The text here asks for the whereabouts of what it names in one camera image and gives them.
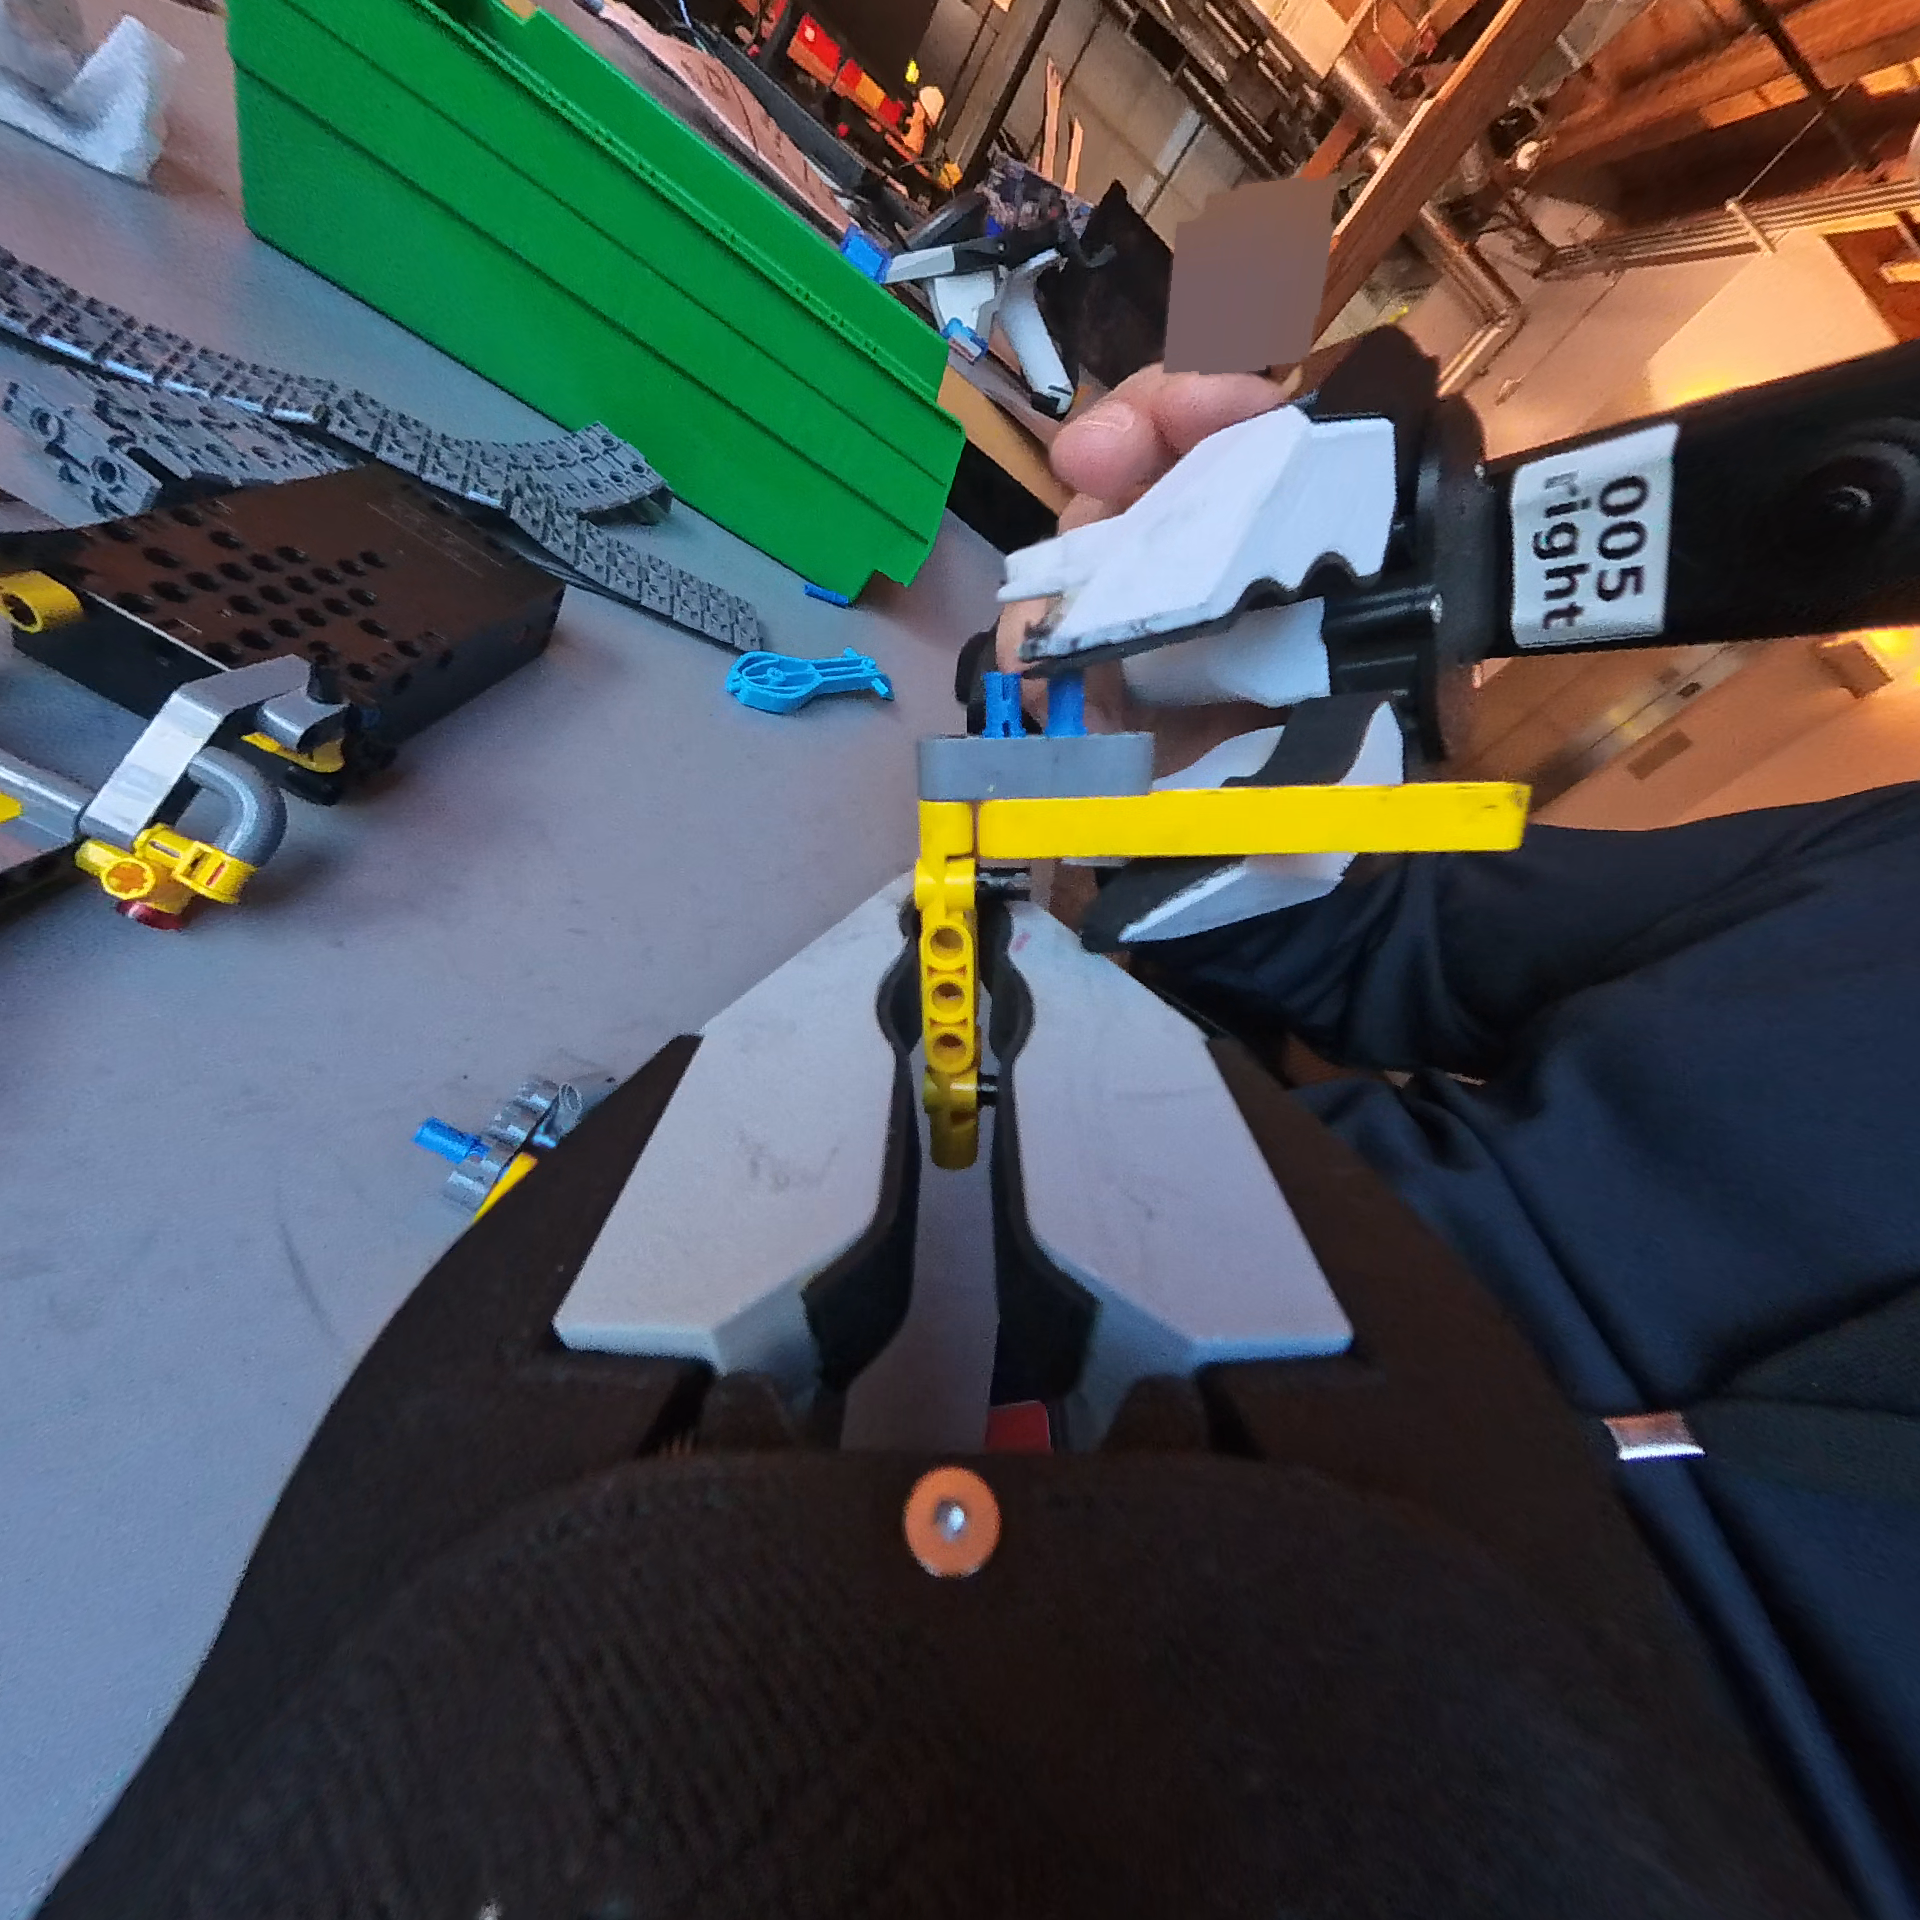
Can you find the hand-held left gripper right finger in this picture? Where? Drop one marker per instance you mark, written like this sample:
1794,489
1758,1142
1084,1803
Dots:
1170,1185

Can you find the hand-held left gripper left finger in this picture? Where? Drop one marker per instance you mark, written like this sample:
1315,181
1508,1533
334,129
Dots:
735,1169

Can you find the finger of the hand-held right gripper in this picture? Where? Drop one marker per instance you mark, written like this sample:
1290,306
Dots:
1244,901
1201,541

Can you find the person's right hand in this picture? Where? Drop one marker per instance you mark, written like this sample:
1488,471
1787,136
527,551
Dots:
1141,421

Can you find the grey desk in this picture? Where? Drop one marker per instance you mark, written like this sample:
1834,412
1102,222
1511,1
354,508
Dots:
601,931

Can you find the small grey yellow toy assembly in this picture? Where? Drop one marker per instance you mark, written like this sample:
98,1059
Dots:
495,1148

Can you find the grey toy connector with pins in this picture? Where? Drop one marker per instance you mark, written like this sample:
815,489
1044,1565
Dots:
1034,765

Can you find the crumpled white plastic bag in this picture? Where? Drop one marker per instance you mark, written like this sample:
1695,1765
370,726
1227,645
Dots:
88,91

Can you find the blue toy separator tool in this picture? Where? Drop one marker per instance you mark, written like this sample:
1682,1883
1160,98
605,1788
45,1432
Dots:
785,685

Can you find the dark grey toy track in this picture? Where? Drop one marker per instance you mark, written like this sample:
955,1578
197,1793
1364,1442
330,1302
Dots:
661,579
374,426

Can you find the green plastic bin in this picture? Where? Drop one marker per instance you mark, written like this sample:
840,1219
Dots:
601,269

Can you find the black yellow toy vehicle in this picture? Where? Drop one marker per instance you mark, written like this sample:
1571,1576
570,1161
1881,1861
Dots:
330,602

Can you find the person's dark navy clothing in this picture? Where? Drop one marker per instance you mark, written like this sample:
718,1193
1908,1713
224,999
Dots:
1724,1276

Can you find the long yellow toy beam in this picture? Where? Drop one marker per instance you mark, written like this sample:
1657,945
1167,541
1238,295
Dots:
1274,821

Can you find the yellow angled toy beam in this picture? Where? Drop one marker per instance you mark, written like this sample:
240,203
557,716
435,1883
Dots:
950,1021

